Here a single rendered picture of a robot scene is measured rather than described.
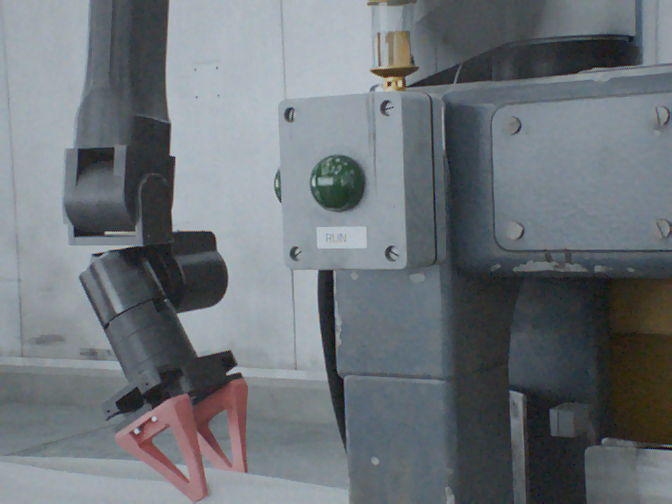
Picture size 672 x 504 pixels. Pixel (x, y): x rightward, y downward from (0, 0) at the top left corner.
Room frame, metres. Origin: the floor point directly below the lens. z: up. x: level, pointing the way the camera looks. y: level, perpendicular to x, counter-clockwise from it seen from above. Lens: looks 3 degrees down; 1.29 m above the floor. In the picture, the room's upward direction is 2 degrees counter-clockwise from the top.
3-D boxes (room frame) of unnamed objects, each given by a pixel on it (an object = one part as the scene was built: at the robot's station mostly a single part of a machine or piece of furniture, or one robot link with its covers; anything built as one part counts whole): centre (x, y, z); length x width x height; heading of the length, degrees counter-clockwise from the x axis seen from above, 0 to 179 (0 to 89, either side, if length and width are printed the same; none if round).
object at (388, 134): (0.68, -0.01, 1.29); 0.08 x 0.05 x 0.09; 59
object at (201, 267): (1.08, 0.16, 1.24); 0.11 x 0.09 x 0.12; 146
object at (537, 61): (0.82, -0.14, 1.35); 0.09 x 0.09 x 0.03
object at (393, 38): (0.74, -0.03, 1.37); 0.03 x 0.02 x 0.03; 59
